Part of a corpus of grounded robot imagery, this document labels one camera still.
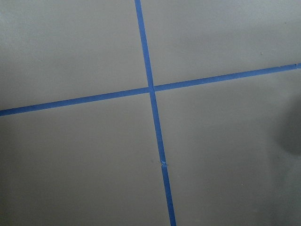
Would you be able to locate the blue tape strip lengthwise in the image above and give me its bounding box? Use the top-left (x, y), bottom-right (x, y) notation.
top-left (135, 0), bottom-right (177, 226)

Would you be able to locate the blue tape strip crosswise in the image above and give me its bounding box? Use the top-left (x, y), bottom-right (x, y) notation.
top-left (0, 63), bottom-right (301, 116)

